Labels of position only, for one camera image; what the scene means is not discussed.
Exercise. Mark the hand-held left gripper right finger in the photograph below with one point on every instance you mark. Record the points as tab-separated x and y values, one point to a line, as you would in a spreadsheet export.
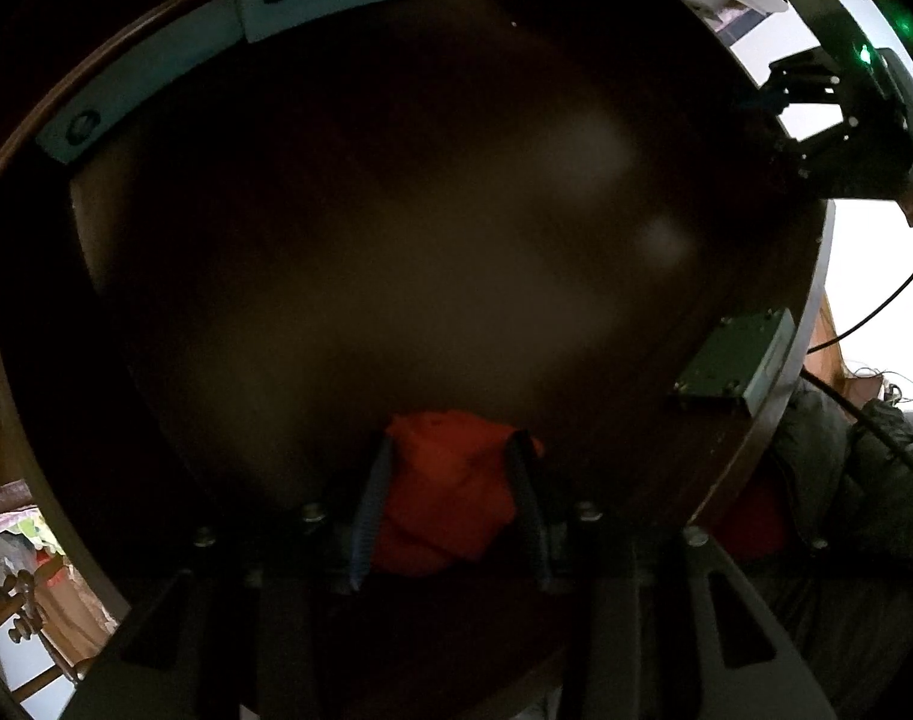
528	510

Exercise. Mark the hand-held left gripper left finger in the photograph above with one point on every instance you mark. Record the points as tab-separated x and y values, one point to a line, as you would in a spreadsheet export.
370	510

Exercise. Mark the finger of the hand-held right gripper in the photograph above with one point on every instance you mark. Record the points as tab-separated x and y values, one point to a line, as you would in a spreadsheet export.
824	154
801	75

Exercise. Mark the orange red underwear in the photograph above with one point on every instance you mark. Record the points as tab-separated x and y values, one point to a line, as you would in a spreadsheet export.
449	495

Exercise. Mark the wooden drawer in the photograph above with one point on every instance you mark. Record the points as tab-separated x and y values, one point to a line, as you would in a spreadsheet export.
426	240

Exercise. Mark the red cloth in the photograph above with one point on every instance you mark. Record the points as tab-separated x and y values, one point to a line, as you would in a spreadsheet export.
756	521

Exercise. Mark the green metal plate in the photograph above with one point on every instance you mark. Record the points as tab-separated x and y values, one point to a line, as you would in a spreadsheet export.
726	364

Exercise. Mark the grey padded jacket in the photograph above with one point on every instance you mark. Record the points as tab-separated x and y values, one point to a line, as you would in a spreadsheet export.
876	540

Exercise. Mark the colourful printed cloth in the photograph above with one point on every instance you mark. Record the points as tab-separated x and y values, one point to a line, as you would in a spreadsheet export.
14	521

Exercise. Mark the wooden coat rack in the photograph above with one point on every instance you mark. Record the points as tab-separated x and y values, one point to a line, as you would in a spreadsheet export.
18	607

